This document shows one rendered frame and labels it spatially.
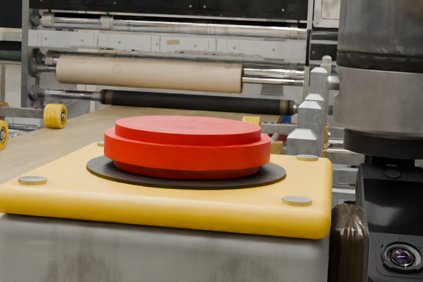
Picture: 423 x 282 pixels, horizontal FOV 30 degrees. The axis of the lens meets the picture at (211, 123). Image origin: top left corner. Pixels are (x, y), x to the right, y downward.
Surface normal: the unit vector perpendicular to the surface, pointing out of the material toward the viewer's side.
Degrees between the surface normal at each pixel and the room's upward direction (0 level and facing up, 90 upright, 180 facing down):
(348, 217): 0
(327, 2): 90
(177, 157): 90
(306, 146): 90
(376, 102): 90
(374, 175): 29
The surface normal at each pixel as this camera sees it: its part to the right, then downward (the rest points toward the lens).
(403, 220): 0.00, -0.81
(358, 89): -0.73, 0.05
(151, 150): -0.36, 0.10
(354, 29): -0.86, 0.02
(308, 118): -0.16, 0.11
